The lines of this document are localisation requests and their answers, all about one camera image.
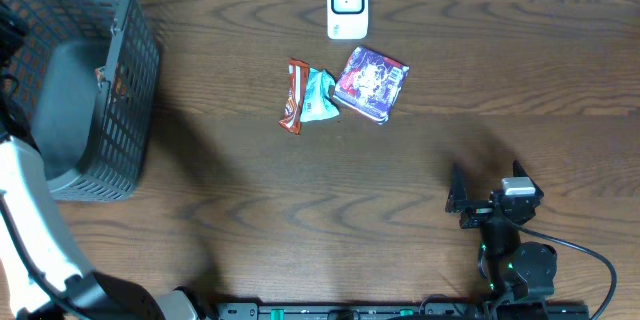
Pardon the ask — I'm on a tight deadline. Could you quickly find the purple snack package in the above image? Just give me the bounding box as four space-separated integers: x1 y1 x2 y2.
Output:
333 46 410 124

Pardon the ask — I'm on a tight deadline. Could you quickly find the teal snack packet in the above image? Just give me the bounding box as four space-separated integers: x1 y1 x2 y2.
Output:
300 69 339 123

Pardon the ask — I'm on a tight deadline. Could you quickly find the red orange snack wrapper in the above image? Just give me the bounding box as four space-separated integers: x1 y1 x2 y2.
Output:
279 59 310 135

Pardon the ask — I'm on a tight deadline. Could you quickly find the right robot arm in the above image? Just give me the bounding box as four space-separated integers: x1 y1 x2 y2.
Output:
445 161 557 318

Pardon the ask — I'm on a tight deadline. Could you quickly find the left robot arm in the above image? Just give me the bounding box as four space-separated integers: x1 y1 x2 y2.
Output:
1 95 219 319

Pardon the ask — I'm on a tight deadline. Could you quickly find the white barcode scanner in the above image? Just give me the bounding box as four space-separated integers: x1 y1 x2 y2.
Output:
326 0 369 40

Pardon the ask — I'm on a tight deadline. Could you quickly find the grey plastic basket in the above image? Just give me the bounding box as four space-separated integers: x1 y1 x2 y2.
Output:
1 0 160 202

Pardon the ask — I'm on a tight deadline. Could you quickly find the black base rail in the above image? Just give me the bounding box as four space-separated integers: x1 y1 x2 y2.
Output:
212 295 590 320

